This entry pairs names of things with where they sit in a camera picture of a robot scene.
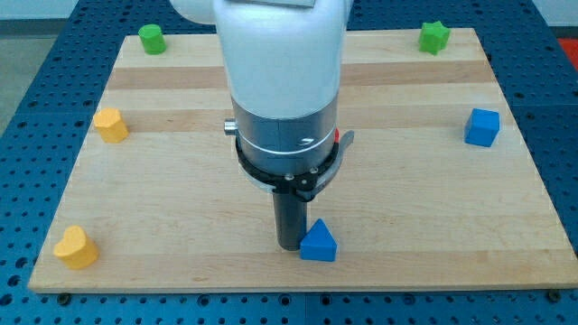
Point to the green cylinder block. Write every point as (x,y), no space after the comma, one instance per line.
(151,37)

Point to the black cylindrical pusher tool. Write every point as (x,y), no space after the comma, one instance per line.
(290,220)

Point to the wooden board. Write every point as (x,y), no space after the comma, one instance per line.
(412,208)

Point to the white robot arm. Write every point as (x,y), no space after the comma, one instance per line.
(282,60)

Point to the blue triangle block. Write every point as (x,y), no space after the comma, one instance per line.
(319,244)

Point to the yellow heart block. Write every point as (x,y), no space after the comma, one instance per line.
(76,249)

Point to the blue cube block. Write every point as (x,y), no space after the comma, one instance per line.
(482,127)

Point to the green star block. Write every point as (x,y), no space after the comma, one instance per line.
(433,37)

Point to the yellow hexagon block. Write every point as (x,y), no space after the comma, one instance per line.
(110,125)

